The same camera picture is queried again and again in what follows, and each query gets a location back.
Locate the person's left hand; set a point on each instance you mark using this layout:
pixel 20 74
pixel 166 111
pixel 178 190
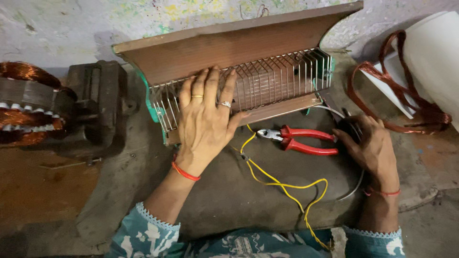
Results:
pixel 203 125

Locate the person's right hand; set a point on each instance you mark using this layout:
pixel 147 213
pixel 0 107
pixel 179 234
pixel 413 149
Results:
pixel 369 147

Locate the black tape roll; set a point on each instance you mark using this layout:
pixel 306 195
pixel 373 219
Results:
pixel 349 128

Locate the brown room heater with grille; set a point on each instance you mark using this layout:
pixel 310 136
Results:
pixel 247 64

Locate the white insulation paper sheet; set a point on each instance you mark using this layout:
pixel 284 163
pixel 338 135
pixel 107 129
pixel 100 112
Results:
pixel 391 86

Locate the grey bench vise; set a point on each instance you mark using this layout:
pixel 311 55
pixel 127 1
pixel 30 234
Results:
pixel 98 104

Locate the teal floral garment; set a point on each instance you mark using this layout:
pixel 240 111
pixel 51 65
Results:
pixel 251 240

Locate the copper wound motor stator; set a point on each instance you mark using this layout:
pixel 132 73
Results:
pixel 30 104

